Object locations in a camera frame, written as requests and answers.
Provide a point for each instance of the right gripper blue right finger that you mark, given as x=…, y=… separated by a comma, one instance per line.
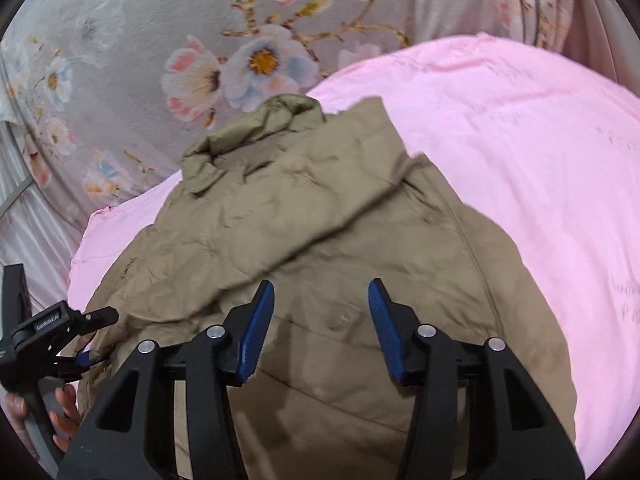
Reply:
x=395, y=325

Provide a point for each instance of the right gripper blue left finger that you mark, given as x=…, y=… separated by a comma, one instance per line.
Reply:
x=246, y=327

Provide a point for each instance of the khaki puffer jacket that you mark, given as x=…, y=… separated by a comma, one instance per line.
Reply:
x=320, y=205

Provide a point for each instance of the person's left hand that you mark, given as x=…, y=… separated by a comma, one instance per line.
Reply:
x=66, y=423

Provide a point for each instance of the silver pleated bed skirt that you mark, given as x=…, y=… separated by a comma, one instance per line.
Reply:
x=32, y=232

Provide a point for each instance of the pink bed sheet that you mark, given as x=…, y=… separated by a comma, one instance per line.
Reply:
x=541, y=146

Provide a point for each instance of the grey floral duvet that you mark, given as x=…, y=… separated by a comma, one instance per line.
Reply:
x=103, y=96

